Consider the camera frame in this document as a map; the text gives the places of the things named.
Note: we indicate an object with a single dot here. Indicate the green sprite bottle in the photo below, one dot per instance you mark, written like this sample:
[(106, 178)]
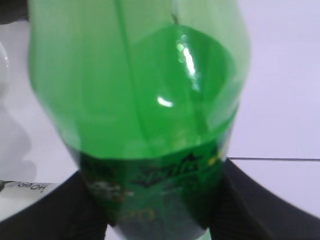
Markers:
[(144, 95)]

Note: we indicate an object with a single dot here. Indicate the clear bottle white label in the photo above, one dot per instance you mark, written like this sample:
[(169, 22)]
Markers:
[(24, 193)]

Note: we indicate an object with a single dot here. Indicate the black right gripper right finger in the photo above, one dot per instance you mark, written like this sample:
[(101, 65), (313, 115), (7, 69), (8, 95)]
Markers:
[(245, 210)]

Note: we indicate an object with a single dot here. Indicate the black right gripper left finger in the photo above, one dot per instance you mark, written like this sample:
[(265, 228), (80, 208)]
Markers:
[(67, 213)]

